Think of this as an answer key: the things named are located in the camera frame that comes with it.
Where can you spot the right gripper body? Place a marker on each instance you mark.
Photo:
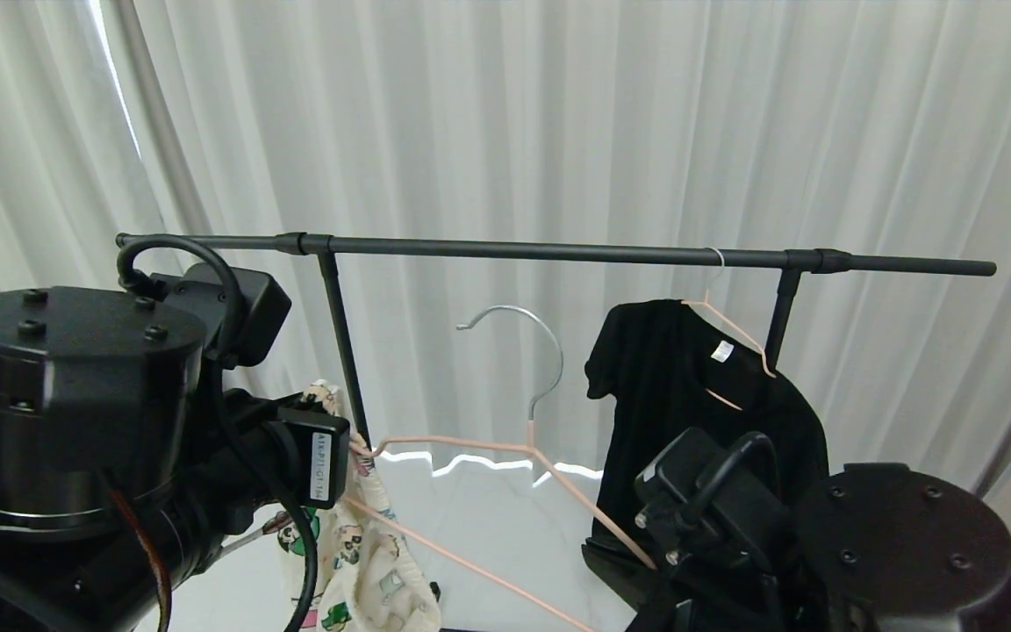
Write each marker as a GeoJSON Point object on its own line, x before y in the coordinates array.
{"type": "Point", "coordinates": [716, 606]}

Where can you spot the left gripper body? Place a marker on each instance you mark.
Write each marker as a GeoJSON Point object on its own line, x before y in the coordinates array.
{"type": "Point", "coordinates": [295, 465]}

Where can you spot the cream printed garment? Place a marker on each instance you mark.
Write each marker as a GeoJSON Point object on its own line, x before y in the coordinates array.
{"type": "Point", "coordinates": [365, 562]}

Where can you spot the black sleeveless top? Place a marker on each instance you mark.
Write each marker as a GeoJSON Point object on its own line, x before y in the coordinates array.
{"type": "Point", "coordinates": [681, 404]}

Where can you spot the pink clothes hanger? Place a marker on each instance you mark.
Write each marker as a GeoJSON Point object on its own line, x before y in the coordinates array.
{"type": "Point", "coordinates": [530, 430]}
{"type": "Point", "coordinates": [738, 336]}

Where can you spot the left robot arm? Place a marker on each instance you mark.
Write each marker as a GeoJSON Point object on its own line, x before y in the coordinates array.
{"type": "Point", "coordinates": [58, 412]}

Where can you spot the black clothes rack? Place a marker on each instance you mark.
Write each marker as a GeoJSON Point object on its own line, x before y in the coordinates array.
{"type": "Point", "coordinates": [558, 253]}

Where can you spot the white curtain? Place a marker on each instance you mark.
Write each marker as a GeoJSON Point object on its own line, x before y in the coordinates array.
{"type": "Point", "coordinates": [558, 132]}

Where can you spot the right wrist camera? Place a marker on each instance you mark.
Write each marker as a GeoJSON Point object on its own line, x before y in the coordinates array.
{"type": "Point", "coordinates": [672, 478]}

